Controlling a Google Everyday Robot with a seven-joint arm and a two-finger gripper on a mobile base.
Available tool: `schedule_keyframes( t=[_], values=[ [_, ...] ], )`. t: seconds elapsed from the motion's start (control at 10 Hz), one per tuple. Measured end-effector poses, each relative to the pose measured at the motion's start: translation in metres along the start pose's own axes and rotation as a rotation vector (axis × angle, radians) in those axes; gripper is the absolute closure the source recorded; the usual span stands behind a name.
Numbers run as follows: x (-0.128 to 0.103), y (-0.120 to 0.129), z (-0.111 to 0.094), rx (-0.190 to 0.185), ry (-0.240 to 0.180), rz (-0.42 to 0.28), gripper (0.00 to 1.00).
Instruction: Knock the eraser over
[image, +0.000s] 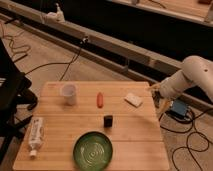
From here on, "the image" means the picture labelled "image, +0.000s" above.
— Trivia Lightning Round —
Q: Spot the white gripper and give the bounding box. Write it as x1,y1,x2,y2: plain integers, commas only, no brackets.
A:
148,83,171,114

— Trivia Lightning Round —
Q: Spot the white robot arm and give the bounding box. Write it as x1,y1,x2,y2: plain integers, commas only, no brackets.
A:
148,55,213,114

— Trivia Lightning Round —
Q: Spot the small black eraser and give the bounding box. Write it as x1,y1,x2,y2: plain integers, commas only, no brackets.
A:
104,115,113,127

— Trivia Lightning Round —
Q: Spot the blue power box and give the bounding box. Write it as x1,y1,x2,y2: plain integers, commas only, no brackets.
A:
170,100,188,118

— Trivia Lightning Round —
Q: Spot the white sponge block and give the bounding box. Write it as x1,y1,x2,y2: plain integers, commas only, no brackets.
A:
124,93,142,107

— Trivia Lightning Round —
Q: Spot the orange carrot toy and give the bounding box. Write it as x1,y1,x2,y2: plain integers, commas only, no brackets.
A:
97,92,103,108

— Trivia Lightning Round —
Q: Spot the green glass plate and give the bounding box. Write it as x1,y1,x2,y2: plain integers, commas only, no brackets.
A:
73,131,113,171

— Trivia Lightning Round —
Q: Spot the translucent plastic cup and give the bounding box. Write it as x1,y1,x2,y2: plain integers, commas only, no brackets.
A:
60,84,77,106

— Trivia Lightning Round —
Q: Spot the white toothpaste tube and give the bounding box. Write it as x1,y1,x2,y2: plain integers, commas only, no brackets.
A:
28,117,44,158

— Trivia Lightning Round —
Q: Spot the black office chair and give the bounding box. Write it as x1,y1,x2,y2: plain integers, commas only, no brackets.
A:
0,38,38,164

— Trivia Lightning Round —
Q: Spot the black floor cable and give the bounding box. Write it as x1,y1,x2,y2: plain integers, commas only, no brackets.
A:
24,38,89,82

